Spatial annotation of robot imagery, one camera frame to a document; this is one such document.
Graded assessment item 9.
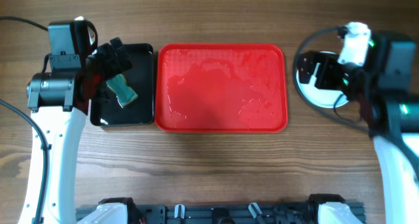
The white plate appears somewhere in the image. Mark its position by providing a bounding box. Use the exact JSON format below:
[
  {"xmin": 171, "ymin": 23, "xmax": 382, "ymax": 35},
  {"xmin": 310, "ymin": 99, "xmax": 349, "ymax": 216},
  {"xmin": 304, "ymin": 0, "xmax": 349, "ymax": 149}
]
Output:
[{"xmin": 295, "ymin": 51, "xmax": 349, "ymax": 109}]

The green yellow sponge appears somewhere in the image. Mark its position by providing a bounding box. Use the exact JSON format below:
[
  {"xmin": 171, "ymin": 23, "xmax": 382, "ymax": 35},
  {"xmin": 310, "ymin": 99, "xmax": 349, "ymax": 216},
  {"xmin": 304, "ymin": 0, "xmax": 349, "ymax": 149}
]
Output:
[{"xmin": 106, "ymin": 74, "xmax": 138, "ymax": 108}]

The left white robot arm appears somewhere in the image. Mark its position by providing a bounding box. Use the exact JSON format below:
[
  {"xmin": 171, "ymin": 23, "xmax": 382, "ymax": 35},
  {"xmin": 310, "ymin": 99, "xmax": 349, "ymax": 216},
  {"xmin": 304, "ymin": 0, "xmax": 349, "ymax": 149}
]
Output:
[{"xmin": 19, "ymin": 17, "xmax": 132, "ymax": 223}]

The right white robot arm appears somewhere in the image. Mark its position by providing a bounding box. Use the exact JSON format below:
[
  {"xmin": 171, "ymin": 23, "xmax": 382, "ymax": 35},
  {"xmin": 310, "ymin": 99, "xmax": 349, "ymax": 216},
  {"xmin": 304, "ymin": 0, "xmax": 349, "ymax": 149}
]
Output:
[{"xmin": 292, "ymin": 26, "xmax": 418, "ymax": 223}]

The black plastic tray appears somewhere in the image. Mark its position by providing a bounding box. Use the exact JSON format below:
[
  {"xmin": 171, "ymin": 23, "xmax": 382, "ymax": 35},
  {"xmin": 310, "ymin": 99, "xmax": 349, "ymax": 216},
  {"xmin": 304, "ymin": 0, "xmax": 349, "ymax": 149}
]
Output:
[{"xmin": 90, "ymin": 43, "xmax": 155, "ymax": 126}]

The red plastic tray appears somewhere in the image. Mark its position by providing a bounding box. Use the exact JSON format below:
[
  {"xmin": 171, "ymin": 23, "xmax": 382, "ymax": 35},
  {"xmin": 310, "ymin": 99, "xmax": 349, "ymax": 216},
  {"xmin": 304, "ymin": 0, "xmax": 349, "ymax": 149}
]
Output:
[{"xmin": 155, "ymin": 43, "xmax": 289, "ymax": 133}]

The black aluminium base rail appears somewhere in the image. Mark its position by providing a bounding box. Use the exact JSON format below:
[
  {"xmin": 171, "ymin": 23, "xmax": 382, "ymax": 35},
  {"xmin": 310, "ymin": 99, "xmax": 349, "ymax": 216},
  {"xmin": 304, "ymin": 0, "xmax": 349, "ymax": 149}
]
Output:
[{"xmin": 74, "ymin": 201, "xmax": 366, "ymax": 224}]

